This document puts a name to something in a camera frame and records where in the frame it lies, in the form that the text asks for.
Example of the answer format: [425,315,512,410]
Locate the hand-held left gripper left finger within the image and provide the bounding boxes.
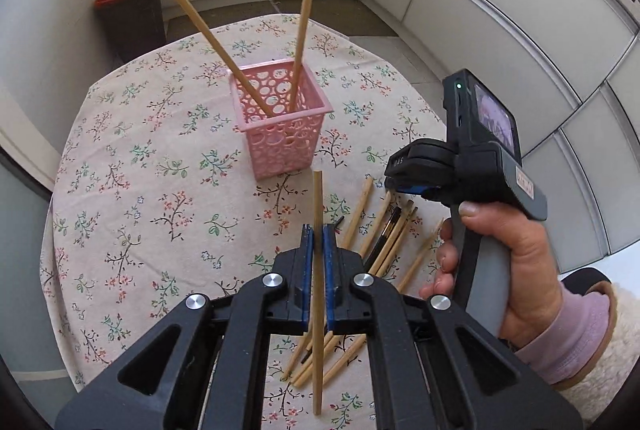
[55,224,317,430]

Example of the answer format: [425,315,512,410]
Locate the brown trash bin red liner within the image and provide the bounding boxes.
[94,0,167,61]

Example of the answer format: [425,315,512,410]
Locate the person's right hand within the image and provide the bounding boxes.
[419,201,566,350]

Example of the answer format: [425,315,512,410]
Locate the long bamboo chopstick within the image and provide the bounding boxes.
[288,0,321,114]
[311,170,325,417]
[166,0,276,118]

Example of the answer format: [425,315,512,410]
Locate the bunch of wooden chopsticks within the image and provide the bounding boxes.
[280,175,448,388]

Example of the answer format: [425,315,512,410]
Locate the floral print tablecloth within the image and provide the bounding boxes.
[40,12,451,430]

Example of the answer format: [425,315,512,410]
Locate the pink perforated plastic basket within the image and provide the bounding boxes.
[229,59,335,182]

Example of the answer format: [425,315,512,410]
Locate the white kitchen cabinets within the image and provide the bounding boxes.
[97,0,640,276]

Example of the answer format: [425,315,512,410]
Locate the brown floor mat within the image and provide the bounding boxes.
[165,0,401,42]

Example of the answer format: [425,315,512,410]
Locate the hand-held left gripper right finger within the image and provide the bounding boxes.
[322,224,583,430]

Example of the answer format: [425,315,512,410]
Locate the person's right forearm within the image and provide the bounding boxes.
[514,282,640,393]

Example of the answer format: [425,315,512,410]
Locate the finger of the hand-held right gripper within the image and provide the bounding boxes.
[386,139,456,178]
[384,174,453,207]

